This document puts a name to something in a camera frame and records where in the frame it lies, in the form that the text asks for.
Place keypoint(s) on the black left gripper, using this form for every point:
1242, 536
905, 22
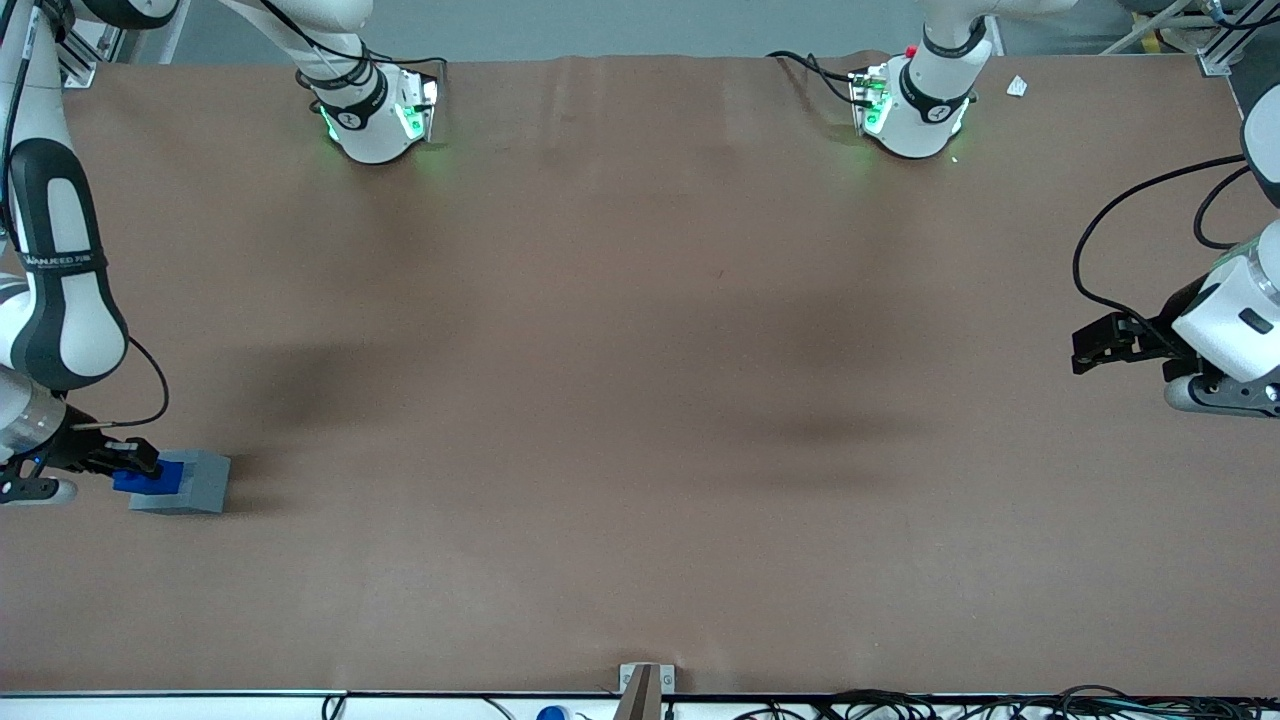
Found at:
1160, 333

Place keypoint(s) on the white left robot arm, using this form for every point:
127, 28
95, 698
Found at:
915, 120

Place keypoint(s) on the small white paper scrap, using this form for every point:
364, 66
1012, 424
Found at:
1017, 86

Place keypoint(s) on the brown table mat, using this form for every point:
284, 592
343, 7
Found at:
640, 400

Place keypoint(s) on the right wrist camera gray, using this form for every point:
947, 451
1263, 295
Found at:
55, 492

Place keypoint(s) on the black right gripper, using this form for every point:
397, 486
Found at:
72, 449

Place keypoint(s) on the aluminium frame profile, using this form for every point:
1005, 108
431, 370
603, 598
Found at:
1215, 62
85, 62

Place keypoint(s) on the wrist camera gray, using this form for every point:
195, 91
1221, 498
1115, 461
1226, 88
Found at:
55, 492
1200, 395

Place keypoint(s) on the white frame leg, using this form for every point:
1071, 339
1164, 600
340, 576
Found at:
172, 35

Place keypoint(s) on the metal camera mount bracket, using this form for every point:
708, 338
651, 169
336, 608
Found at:
640, 700

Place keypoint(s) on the left wrist camera gray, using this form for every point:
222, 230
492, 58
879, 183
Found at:
1200, 395

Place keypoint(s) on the white diagonal bar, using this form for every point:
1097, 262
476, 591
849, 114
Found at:
1140, 35

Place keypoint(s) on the blue square plastic part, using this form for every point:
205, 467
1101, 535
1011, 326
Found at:
165, 482

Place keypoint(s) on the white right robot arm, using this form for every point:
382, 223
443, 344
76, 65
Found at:
65, 250

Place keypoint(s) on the gray square base block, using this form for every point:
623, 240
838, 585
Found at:
205, 485

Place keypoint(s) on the small blue round cap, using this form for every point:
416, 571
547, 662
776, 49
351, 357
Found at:
552, 714

